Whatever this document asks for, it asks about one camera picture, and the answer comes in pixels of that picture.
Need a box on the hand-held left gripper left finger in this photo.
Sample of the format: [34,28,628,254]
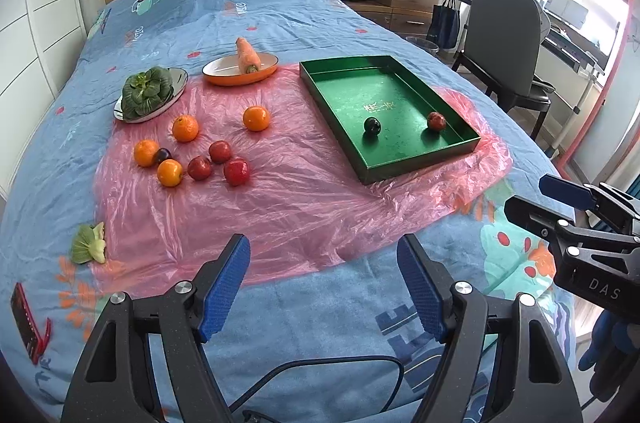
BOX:
[60,234,252,423]

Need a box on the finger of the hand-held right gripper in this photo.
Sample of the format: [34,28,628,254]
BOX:
[539,174,640,235]
[504,195,640,255]

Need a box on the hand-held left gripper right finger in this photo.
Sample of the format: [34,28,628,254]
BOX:
[396,233,585,423]

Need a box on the orange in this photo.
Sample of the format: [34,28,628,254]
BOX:
[172,114,200,142]
[157,159,184,188]
[243,105,271,132]
[133,139,161,168]

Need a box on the green rectangular tray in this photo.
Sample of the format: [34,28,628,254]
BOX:
[299,55,482,186]

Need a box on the person's right hand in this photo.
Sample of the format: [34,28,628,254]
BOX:
[579,310,640,404]

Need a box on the pink plastic sheet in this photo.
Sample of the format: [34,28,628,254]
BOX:
[90,65,516,299]

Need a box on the small bok choy piece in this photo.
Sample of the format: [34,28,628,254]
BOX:
[70,221,107,265]

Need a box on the grey desk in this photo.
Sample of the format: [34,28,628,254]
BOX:
[530,0,626,154]

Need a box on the grey chair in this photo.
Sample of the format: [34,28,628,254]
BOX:
[451,0,557,141]

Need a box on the clear trash bin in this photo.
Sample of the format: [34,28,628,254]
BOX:
[405,35,440,56]

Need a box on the red phone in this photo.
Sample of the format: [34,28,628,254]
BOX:
[11,282,52,365]

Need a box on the dark tote bag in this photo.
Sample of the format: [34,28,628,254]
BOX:
[426,0,461,51]

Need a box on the green bok choy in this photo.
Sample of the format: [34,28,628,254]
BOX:
[121,66,175,120]

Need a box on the striped white plate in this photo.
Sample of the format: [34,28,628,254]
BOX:
[114,67,189,124]

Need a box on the orange oval dish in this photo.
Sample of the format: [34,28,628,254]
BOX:
[202,51,279,86]

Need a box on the carrot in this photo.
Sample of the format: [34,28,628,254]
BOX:
[236,37,261,75]

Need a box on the black cable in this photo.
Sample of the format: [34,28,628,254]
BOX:
[227,355,405,423]

